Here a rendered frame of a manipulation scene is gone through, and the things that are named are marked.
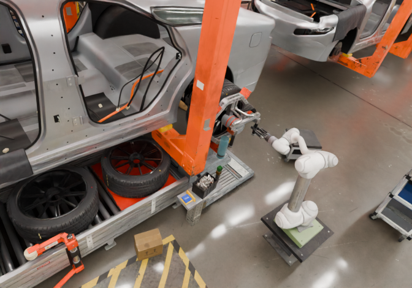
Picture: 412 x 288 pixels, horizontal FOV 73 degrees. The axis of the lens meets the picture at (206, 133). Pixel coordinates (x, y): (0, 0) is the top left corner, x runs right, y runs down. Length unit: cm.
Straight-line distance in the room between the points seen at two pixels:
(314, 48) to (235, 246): 338
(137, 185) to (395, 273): 265
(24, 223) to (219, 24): 197
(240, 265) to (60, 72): 218
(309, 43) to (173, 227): 352
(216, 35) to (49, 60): 104
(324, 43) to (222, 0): 339
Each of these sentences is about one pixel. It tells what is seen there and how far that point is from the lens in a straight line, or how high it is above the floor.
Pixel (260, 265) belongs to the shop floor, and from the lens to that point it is 293.
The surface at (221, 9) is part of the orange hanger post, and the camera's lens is 182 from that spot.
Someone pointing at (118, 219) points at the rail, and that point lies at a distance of 255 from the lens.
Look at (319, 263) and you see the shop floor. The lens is 318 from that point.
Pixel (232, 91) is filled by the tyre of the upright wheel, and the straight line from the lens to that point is 274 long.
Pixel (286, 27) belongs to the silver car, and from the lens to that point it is 503.
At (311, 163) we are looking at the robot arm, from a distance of 217.
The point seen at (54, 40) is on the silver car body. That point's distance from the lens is 201.
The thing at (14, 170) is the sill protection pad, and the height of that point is 89.
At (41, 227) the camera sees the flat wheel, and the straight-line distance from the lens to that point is 247.
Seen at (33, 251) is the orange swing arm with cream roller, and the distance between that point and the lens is 238.
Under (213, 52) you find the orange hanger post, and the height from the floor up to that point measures 176.
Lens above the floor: 250
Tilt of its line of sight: 39 degrees down
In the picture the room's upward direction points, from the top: 11 degrees clockwise
